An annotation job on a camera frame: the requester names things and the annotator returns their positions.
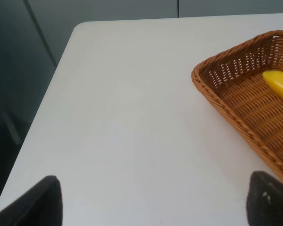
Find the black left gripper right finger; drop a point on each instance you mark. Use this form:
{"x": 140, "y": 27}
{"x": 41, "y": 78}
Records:
{"x": 264, "y": 204}

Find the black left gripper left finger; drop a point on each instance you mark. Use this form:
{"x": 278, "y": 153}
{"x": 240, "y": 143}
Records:
{"x": 42, "y": 205}

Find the yellow banana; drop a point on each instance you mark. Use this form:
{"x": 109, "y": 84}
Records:
{"x": 274, "y": 80}

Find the brown wicker basket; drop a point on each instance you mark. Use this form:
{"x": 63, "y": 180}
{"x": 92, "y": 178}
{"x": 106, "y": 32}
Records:
{"x": 233, "y": 84}

